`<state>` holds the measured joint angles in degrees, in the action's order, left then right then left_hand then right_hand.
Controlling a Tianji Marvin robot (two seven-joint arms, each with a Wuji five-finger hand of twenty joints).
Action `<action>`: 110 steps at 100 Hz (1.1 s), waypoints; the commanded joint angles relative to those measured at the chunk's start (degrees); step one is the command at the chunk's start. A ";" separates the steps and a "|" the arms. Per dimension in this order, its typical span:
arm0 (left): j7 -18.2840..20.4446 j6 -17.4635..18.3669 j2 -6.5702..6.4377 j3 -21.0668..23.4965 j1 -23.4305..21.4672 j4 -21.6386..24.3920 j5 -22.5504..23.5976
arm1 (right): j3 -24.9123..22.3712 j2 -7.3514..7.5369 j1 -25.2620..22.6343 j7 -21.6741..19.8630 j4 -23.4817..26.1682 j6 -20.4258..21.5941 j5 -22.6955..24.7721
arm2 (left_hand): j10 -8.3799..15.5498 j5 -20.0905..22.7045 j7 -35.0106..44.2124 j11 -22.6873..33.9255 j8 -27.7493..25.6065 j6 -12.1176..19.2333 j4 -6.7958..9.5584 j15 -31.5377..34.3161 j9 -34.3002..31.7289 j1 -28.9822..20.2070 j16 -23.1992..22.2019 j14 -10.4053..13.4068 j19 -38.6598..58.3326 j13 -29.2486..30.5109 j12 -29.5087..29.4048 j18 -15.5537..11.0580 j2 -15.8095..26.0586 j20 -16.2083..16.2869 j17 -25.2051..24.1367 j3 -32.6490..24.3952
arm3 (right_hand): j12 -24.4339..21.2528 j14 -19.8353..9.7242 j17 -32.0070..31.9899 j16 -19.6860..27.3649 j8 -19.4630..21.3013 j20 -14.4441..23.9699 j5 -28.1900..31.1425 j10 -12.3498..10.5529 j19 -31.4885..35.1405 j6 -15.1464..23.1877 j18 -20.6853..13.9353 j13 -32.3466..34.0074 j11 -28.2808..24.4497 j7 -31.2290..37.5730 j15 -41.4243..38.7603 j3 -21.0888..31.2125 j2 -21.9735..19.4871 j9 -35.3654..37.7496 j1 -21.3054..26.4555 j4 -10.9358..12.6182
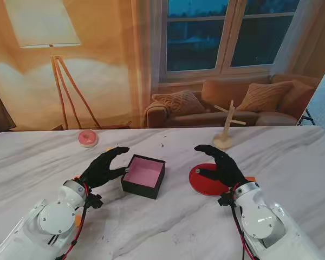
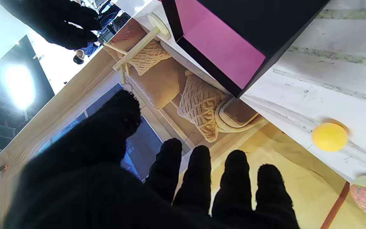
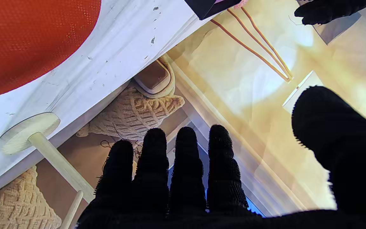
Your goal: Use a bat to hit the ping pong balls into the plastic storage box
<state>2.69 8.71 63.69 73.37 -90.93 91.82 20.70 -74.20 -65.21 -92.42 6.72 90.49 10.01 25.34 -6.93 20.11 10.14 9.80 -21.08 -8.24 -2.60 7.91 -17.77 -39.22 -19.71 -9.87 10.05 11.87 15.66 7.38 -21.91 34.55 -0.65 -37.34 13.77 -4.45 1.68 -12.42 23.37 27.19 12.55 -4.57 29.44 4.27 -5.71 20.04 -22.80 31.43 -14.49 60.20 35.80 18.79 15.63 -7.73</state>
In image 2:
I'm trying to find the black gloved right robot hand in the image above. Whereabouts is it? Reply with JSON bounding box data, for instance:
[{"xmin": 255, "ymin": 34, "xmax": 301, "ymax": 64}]
[{"xmin": 0, "ymin": 0, "xmax": 102, "ymax": 50}]

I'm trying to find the orange ping pong ball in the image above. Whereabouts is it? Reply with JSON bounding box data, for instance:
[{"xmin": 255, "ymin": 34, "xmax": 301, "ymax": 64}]
[{"xmin": 312, "ymin": 122, "xmax": 349, "ymax": 151}]

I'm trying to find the wooden mug tree stand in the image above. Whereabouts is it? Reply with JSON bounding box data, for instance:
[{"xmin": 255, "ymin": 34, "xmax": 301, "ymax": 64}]
[{"xmin": 103, "ymin": 13, "xmax": 172, "ymax": 85}]

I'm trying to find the black box pink inside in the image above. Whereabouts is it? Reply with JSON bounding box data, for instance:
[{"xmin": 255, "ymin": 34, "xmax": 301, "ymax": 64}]
[{"xmin": 161, "ymin": 0, "xmax": 331, "ymax": 97}]

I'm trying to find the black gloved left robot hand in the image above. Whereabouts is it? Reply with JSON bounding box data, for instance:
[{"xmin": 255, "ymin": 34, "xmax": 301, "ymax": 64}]
[{"xmin": 3, "ymin": 90, "xmax": 301, "ymax": 229}]

